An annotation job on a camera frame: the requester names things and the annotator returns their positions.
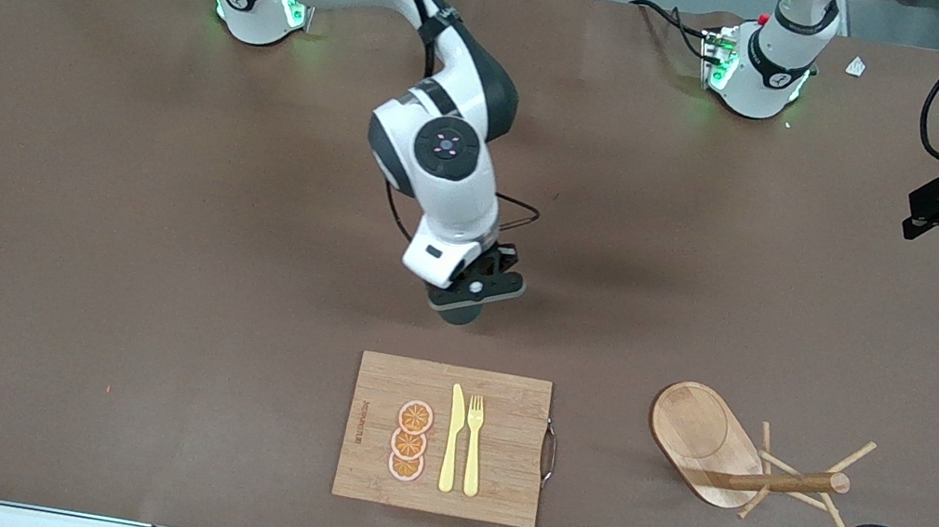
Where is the dark teal cup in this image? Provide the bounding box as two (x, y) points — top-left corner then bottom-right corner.
(434, 294), (489, 331)

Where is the wooden mug rack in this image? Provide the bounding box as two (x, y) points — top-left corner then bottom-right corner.
(633, 375), (885, 527)

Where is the orange slice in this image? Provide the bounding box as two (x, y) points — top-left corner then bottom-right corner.
(388, 424), (431, 463)
(384, 447), (427, 485)
(394, 396), (438, 439)

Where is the yellow plastic knife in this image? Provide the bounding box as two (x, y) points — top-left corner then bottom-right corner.
(436, 383), (472, 494)

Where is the yellow plastic fork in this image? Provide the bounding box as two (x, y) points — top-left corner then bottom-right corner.
(454, 394), (494, 499)

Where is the bamboo cutting board metal handle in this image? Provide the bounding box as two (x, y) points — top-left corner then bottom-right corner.
(329, 349), (569, 527)

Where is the black left arm base cable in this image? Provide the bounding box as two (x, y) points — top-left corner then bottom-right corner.
(622, 0), (722, 62)

